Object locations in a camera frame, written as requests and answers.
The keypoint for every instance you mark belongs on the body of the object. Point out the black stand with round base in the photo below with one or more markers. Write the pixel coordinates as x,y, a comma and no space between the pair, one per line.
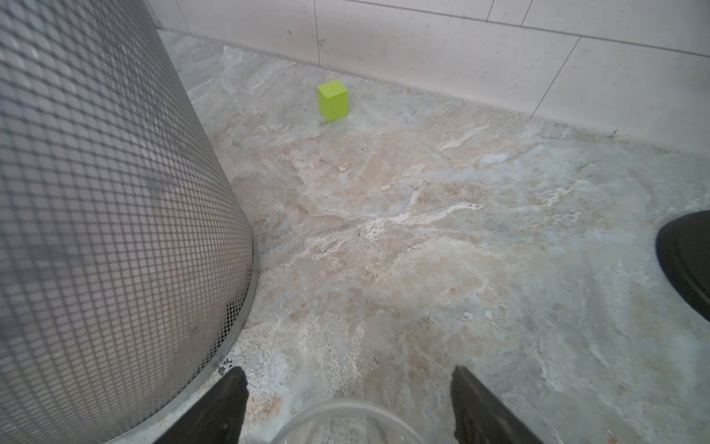
682,250

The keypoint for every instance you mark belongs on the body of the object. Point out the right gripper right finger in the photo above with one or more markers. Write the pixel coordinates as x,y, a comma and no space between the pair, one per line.
481,417

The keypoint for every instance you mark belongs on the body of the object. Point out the clear rice jar with lid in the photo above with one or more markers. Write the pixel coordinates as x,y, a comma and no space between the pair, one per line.
347,421

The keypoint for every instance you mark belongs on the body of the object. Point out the grey mesh waste bin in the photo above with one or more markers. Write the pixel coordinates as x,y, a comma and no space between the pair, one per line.
126,260

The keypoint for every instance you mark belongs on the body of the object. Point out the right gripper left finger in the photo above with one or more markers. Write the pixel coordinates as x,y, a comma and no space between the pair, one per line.
217,417

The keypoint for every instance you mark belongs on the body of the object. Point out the small green cube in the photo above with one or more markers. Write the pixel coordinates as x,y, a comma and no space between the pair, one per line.
333,100

